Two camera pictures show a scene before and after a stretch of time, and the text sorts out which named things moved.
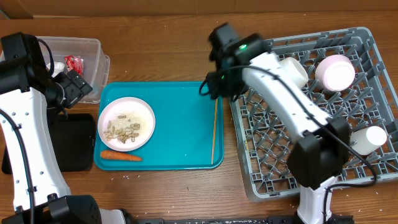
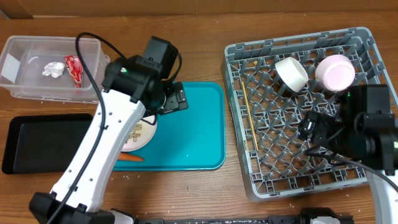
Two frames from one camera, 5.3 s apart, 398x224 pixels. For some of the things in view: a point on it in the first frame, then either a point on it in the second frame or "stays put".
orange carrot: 111,155 stays put
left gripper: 76,86 to 175,98
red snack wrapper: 74,63 stays put
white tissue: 58,67 stays put
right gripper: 220,91 to 325,127
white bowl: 335,73 stays put
